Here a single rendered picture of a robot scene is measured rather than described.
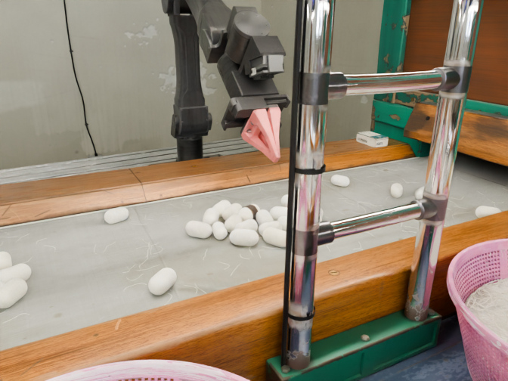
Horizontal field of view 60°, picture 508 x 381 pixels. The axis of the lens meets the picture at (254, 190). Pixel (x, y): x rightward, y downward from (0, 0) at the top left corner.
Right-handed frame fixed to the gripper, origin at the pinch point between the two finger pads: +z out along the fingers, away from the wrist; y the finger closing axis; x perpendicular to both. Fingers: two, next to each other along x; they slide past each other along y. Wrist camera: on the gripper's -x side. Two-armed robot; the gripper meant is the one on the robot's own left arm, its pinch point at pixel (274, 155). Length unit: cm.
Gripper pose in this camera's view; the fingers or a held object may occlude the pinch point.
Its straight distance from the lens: 67.3
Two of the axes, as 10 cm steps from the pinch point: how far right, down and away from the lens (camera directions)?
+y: 8.8, -1.5, 4.4
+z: 3.5, 8.5, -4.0
